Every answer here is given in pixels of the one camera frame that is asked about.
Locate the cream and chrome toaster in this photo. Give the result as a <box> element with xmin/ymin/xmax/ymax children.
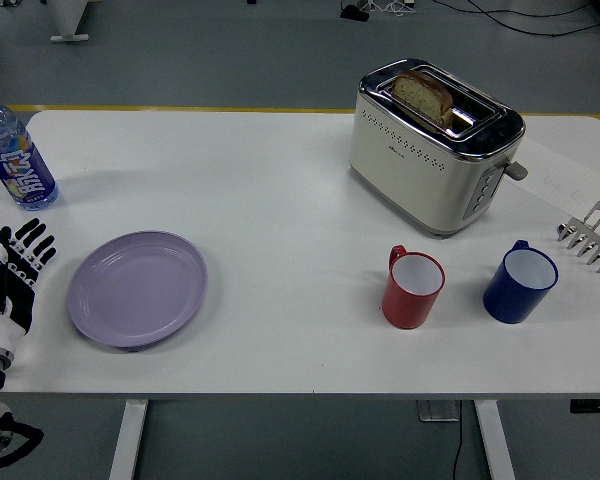
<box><xmin>348</xmin><ymin>58</ymin><xmax>529</xmax><ymax>240</ymax></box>

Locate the white furniture foot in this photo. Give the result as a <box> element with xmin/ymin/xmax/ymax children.
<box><xmin>44</xmin><ymin>0</ymin><xmax>91</xmax><ymax>43</ymax></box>

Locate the black floor cable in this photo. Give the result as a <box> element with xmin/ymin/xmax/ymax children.
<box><xmin>429</xmin><ymin>0</ymin><xmax>600</xmax><ymax>39</ymax></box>

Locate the grey box under table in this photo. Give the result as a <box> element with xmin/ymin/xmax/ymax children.
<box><xmin>416</xmin><ymin>399</ymin><xmax>462</xmax><ymax>423</ymax></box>

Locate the white wire tangle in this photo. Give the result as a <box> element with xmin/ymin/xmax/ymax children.
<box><xmin>365</xmin><ymin>0</ymin><xmax>417</xmax><ymax>17</ymax></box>

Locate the white paper sheet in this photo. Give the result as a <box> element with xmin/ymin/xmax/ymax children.
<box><xmin>499</xmin><ymin>134</ymin><xmax>600</xmax><ymax>217</ymax></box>

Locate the red mug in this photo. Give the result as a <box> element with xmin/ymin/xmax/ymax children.
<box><xmin>381</xmin><ymin>244</ymin><xmax>447</xmax><ymax>330</ymax></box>

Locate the blue mug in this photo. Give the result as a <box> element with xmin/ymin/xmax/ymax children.
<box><xmin>482</xmin><ymin>239</ymin><xmax>560</xmax><ymax>325</ymax></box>

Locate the silver metal toast rack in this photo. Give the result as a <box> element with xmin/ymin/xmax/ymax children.
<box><xmin>556</xmin><ymin>200</ymin><xmax>600</xmax><ymax>275</ymax></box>

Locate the black cable under table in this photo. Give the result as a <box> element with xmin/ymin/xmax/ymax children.
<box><xmin>449</xmin><ymin>420</ymin><xmax>465</xmax><ymax>480</ymax></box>

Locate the black and white robot left hand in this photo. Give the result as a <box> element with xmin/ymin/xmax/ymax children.
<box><xmin>0</xmin><ymin>217</ymin><xmax>59</xmax><ymax>352</ymax></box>

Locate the white table leg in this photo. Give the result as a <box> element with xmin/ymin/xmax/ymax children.
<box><xmin>107</xmin><ymin>399</ymin><xmax>149</xmax><ymax>480</ymax></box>
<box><xmin>474</xmin><ymin>399</ymin><xmax>518</xmax><ymax>480</ymax></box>

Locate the black floor device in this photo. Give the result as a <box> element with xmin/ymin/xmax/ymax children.
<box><xmin>339</xmin><ymin>3</ymin><xmax>372</xmax><ymax>23</ymax></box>

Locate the blue-labelled plastic drink bottle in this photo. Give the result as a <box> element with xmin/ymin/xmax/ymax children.
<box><xmin>0</xmin><ymin>87</ymin><xmax>60</xmax><ymax>211</ymax></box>

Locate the lilac round plate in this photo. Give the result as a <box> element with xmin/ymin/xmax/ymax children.
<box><xmin>67</xmin><ymin>229</ymin><xmax>209</xmax><ymax>350</ymax></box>

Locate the brown bread slice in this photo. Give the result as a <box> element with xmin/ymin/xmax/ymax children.
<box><xmin>390</xmin><ymin>68</ymin><xmax>455</xmax><ymax>127</ymax></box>

